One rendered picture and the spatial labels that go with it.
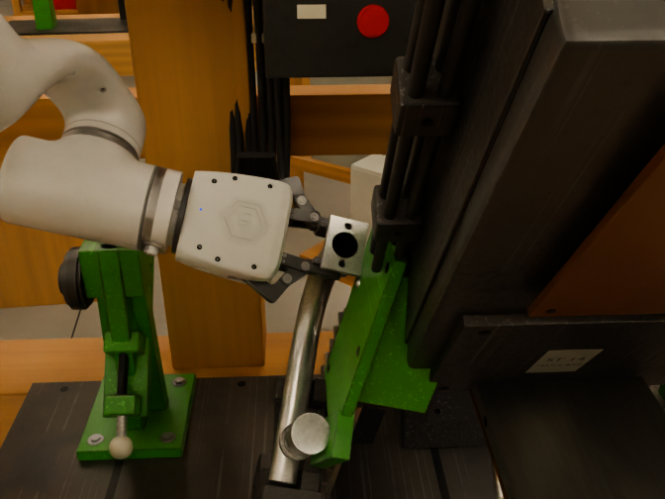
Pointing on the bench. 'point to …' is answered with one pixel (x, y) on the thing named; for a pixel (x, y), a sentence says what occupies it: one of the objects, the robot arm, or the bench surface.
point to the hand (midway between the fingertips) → (332, 249)
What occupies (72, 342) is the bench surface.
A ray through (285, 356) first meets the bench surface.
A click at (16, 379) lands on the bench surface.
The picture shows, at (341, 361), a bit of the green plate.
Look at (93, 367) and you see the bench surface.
